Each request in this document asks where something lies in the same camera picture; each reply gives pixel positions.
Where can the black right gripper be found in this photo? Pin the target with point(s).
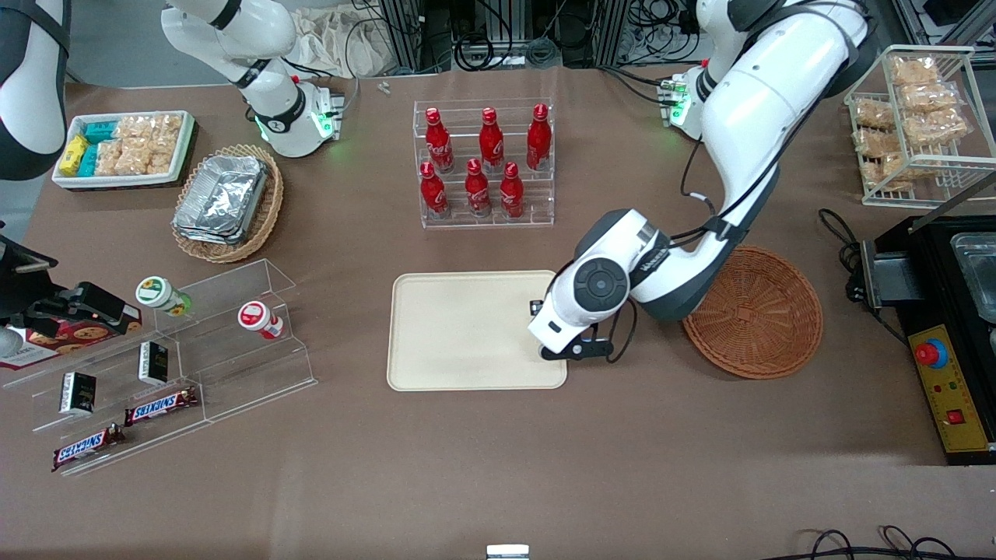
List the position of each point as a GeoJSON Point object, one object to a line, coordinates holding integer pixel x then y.
{"type": "Point", "coordinates": [48, 310]}

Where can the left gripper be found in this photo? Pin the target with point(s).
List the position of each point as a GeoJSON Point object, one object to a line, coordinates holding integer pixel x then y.
{"type": "Point", "coordinates": [535, 307]}

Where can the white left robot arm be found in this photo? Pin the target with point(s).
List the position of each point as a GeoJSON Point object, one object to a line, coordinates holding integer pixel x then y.
{"type": "Point", "coordinates": [762, 101]}

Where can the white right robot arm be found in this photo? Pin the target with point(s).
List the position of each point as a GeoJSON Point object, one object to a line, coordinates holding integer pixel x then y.
{"type": "Point", "coordinates": [272, 117]}

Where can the beige plastic tray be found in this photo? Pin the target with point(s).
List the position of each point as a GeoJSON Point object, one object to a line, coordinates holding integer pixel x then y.
{"type": "Point", "coordinates": [467, 330]}

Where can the white rectangular snack tray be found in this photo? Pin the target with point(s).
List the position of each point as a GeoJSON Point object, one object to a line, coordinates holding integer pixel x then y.
{"type": "Point", "coordinates": [187, 148]}

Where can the oval light wicker basket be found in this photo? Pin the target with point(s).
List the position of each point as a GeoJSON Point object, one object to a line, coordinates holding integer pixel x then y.
{"type": "Point", "coordinates": [268, 210]}

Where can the round brown wicker basket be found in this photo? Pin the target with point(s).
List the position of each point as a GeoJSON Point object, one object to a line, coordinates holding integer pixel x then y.
{"type": "Point", "coordinates": [762, 319]}

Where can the red cookie box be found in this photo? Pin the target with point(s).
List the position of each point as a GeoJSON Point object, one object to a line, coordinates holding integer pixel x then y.
{"type": "Point", "coordinates": [78, 334]}

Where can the green lid yogurt cup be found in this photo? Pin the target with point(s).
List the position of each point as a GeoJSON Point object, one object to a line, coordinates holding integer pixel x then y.
{"type": "Point", "coordinates": [158, 294]}

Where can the small black box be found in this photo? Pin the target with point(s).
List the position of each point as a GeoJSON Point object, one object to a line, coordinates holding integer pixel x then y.
{"type": "Point", "coordinates": [153, 363]}
{"type": "Point", "coordinates": [78, 393]}

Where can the clear acrylic bottle rack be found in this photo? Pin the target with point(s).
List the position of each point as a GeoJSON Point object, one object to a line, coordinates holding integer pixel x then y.
{"type": "Point", "coordinates": [537, 198]}

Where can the red cola bottle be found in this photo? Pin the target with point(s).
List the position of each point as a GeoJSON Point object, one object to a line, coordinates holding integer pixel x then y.
{"type": "Point", "coordinates": [477, 190]}
{"type": "Point", "coordinates": [433, 194]}
{"type": "Point", "coordinates": [490, 144]}
{"type": "Point", "coordinates": [511, 193]}
{"type": "Point", "coordinates": [538, 140]}
{"type": "Point", "coordinates": [438, 144]}

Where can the snickers chocolate bar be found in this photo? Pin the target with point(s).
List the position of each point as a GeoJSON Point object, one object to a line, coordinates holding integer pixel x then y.
{"type": "Point", "coordinates": [85, 447]}
{"type": "Point", "coordinates": [159, 406]}

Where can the teal snack pack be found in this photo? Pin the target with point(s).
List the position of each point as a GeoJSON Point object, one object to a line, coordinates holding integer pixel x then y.
{"type": "Point", "coordinates": [88, 161]}
{"type": "Point", "coordinates": [99, 131]}

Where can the yellow snack pack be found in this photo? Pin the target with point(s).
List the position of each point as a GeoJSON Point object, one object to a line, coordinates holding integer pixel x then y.
{"type": "Point", "coordinates": [72, 155]}

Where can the clear rice cracker bag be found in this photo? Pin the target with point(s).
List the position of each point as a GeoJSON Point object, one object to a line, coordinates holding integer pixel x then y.
{"type": "Point", "coordinates": [166, 128]}
{"type": "Point", "coordinates": [132, 129]}
{"type": "Point", "coordinates": [162, 157]}
{"type": "Point", "coordinates": [109, 158]}
{"type": "Point", "coordinates": [134, 159]}

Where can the clear acrylic stepped shelf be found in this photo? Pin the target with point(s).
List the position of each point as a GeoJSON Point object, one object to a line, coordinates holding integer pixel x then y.
{"type": "Point", "coordinates": [233, 365]}

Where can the red lid yogurt cup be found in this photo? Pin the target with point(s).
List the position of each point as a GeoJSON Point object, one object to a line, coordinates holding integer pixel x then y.
{"type": "Point", "coordinates": [257, 317]}

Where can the stacked aluminium foil containers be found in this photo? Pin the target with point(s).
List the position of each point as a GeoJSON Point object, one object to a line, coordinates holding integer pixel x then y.
{"type": "Point", "coordinates": [222, 198]}

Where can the white cloth bag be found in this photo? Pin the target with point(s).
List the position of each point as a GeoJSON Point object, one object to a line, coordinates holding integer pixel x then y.
{"type": "Point", "coordinates": [334, 43]}

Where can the bagged fried snack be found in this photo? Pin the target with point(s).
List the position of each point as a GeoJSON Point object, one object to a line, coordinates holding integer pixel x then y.
{"type": "Point", "coordinates": [930, 97]}
{"type": "Point", "coordinates": [883, 171]}
{"type": "Point", "coordinates": [938, 128]}
{"type": "Point", "coordinates": [873, 114]}
{"type": "Point", "coordinates": [875, 144]}
{"type": "Point", "coordinates": [914, 71]}

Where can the red emergency stop button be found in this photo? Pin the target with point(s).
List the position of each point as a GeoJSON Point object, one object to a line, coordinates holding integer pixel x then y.
{"type": "Point", "coordinates": [931, 355]}

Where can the black appliance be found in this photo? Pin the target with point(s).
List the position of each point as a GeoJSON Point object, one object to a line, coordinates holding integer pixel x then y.
{"type": "Point", "coordinates": [934, 264]}

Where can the yellow control panel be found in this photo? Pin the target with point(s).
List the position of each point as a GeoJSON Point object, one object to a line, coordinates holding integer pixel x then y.
{"type": "Point", "coordinates": [961, 404]}

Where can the metal pan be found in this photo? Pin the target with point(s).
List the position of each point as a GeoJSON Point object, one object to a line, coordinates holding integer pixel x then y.
{"type": "Point", "coordinates": [980, 276]}

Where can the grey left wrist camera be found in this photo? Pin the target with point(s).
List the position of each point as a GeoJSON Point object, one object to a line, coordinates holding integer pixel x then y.
{"type": "Point", "coordinates": [580, 348]}

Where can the aluminium frame profiles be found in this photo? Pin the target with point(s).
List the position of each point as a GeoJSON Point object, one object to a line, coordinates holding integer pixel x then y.
{"type": "Point", "coordinates": [408, 35]}

